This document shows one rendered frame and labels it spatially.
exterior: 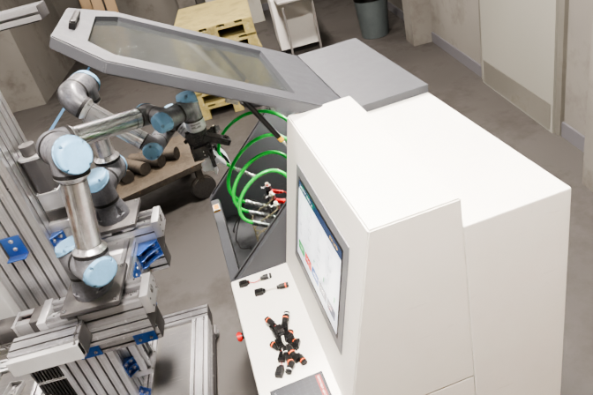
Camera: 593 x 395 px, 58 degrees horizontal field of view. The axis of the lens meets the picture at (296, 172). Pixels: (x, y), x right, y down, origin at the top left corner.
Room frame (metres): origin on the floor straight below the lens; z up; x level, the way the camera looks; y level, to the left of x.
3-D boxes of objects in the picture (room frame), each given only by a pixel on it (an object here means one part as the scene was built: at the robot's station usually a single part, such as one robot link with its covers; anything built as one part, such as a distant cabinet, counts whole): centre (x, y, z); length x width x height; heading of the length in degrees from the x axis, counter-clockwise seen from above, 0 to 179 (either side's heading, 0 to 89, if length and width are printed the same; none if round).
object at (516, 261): (1.65, -0.37, 0.75); 1.40 x 0.28 x 1.50; 8
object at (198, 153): (1.91, 0.34, 1.38); 0.09 x 0.08 x 0.12; 98
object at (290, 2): (7.36, -0.49, 0.52); 2.20 x 0.56 x 1.04; 1
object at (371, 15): (6.93, -1.49, 0.28); 0.47 x 0.45 x 0.57; 1
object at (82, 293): (1.64, 0.85, 1.09); 0.15 x 0.15 x 0.10
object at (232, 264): (1.89, 0.37, 0.87); 0.62 x 0.04 x 0.16; 8
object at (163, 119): (1.86, 0.42, 1.54); 0.11 x 0.11 x 0.08; 41
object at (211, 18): (6.14, 0.49, 0.49); 1.33 x 0.91 x 0.98; 2
